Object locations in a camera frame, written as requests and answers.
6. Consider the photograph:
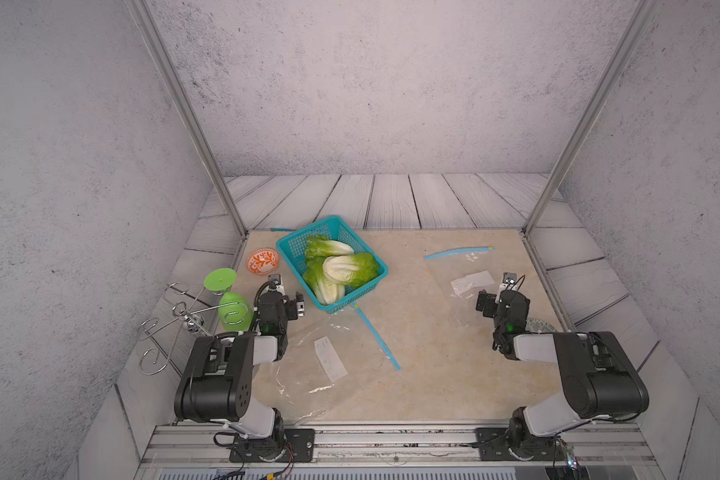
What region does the chinese cabbage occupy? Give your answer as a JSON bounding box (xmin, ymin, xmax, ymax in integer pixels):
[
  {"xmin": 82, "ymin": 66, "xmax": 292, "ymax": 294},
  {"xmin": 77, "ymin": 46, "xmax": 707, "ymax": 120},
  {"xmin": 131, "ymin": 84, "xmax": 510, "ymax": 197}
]
[
  {"xmin": 323, "ymin": 253, "xmax": 380, "ymax": 288},
  {"xmin": 302, "ymin": 257, "xmax": 346, "ymax": 305},
  {"xmin": 304, "ymin": 235, "xmax": 355, "ymax": 260}
]

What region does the clear zipper bag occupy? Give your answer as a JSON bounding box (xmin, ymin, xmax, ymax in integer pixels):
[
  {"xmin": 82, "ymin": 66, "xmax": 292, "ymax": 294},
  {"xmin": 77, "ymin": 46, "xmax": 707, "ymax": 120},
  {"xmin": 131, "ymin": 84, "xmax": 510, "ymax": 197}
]
[
  {"xmin": 424, "ymin": 246, "xmax": 511, "ymax": 327},
  {"xmin": 253, "ymin": 304, "xmax": 401, "ymax": 424}
]

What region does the teal plastic basket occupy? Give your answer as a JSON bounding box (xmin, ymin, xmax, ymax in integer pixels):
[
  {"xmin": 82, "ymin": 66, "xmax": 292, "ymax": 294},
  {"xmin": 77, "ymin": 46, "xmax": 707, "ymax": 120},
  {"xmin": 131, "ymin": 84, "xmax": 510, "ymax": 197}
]
[{"xmin": 276, "ymin": 216, "xmax": 388, "ymax": 314}]

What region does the chinese cabbage top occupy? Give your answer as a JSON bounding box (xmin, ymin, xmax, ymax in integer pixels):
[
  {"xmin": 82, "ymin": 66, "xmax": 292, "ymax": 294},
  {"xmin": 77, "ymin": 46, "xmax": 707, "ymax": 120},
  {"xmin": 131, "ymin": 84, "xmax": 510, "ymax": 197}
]
[{"xmin": 304, "ymin": 235, "xmax": 355, "ymax": 260}]

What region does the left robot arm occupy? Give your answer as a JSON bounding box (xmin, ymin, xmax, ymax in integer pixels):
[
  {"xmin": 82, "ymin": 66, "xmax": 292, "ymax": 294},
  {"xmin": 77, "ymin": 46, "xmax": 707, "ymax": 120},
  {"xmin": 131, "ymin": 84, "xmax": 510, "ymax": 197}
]
[{"xmin": 173, "ymin": 281, "xmax": 305, "ymax": 461}]

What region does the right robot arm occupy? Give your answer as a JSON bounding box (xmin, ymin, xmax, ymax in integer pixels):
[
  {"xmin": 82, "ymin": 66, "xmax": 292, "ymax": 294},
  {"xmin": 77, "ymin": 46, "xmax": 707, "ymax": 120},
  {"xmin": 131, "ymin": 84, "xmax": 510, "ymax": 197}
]
[{"xmin": 472, "ymin": 289, "xmax": 650, "ymax": 461}]

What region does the green plastic goblet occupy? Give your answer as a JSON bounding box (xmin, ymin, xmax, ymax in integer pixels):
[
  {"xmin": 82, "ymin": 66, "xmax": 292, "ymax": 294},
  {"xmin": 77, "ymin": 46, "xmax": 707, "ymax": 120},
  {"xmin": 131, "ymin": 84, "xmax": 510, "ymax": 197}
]
[{"xmin": 203, "ymin": 268, "xmax": 253, "ymax": 332}]

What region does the orange patterned bowl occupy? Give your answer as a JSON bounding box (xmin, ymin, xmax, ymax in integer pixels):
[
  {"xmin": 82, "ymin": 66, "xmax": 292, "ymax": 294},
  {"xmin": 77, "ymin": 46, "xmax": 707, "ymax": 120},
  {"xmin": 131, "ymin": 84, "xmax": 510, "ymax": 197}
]
[{"xmin": 246, "ymin": 248, "xmax": 280, "ymax": 275}]

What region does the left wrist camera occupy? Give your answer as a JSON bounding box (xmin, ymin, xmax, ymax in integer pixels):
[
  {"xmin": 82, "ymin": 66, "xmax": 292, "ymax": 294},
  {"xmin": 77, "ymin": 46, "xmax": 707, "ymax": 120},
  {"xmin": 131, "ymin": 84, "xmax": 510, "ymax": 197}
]
[{"xmin": 268, "ymin": 274, "xmax": 285, "ymax": 295}]

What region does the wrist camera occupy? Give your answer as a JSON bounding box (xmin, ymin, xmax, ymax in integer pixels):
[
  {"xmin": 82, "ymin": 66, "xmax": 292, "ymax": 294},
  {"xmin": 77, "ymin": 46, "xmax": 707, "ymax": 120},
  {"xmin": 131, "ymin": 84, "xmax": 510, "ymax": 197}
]
[
  {"xmin": 268, "ymin": 274, "xmax": 285, "ymax": 295},
  {"xmin": 499, "ymin": 272, "xmax": 518, "ymax": 292}
]

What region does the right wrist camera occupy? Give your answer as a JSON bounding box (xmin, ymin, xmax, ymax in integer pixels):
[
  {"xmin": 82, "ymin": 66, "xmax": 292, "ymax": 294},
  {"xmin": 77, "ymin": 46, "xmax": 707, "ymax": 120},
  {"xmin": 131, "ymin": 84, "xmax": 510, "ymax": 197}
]
[{"xmin": 499, "ymin": 272, "xmax": 518, "ymax": 292}]

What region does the metal wire cup rack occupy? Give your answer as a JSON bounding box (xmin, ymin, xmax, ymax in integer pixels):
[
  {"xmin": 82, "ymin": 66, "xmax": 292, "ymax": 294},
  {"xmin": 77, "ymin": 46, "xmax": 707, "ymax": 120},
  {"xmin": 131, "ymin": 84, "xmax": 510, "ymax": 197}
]
[{"xmin": 138, "ymin": 281, "xmax": 223, "ymax": 376}]

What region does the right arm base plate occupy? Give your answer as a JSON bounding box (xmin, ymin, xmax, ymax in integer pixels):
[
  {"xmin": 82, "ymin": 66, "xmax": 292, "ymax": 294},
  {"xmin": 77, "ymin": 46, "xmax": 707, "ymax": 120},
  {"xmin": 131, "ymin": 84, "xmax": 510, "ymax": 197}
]
[{"xmin": 473, "ymin": 427, "xmax": 566, "ymax": 462}]

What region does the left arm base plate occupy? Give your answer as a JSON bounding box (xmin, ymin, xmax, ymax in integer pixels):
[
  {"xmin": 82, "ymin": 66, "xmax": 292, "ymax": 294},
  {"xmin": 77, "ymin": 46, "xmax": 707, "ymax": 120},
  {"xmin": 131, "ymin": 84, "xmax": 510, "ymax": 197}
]
[{"xmin": 229, "ymin": 428, "xmax": 316, "ymax": 463}]

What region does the left aluminium frame post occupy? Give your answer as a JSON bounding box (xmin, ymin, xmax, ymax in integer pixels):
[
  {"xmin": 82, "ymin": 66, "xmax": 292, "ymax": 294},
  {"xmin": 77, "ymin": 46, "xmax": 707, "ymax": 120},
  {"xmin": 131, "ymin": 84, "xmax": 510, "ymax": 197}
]
[{"xmin": 126, "ymin": 0, "xmax": 248, "ymax": 239}]

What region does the aluminium frame post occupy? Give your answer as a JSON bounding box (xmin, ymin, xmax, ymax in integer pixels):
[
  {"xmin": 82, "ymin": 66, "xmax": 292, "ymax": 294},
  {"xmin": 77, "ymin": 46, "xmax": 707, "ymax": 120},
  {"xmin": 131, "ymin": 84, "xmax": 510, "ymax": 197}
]
[
  {"xmin": 126, "ymin": 0, "xmax": 248, "ymax": 239},
  {"xmin": 522, "ymin": 0, "xmax": 659, "ymax": 238}
]

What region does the right aluminium frame post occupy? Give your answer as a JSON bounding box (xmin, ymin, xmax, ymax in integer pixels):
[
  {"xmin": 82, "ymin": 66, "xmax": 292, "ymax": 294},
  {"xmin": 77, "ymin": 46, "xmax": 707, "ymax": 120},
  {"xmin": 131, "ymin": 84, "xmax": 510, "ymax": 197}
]
[{"xmin": 522, "ymin": 0, "xmax": 659, "ymax": 238}]

